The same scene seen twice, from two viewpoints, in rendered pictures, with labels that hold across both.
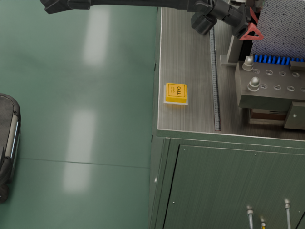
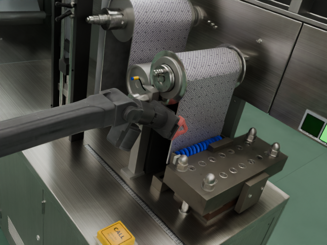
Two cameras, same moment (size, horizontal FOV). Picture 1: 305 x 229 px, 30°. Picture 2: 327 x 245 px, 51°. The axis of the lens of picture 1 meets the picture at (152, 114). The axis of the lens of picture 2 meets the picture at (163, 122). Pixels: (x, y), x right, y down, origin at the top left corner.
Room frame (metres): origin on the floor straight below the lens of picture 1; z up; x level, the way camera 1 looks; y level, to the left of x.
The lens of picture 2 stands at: (0.91, 0.28, 1.62)
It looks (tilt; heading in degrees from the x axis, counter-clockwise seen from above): 30 degrees down; 317
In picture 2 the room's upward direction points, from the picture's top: 12 degrees clockwise
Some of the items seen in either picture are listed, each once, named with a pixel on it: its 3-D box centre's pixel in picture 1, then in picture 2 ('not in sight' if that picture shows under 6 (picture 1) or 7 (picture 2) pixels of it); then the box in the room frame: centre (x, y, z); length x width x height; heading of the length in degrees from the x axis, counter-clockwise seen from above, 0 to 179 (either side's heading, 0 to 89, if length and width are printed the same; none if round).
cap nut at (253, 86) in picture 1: (254, 82); (209, 180); (1.33, -0.31, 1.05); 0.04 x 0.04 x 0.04
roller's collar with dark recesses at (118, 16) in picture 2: not in sight; (113, 19); (1.80, -0.25, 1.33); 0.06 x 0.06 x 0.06; 4
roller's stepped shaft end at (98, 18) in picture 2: not in sight; (95, 19); (1.80, -0.19, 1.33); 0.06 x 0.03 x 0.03; 94
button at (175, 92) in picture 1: (176, 92); (116, 237); (1.38, -0.07, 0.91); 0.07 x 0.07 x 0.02; 4
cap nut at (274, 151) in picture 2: not in sight; (275, 148); (1.35, -0.63, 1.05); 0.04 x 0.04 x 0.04
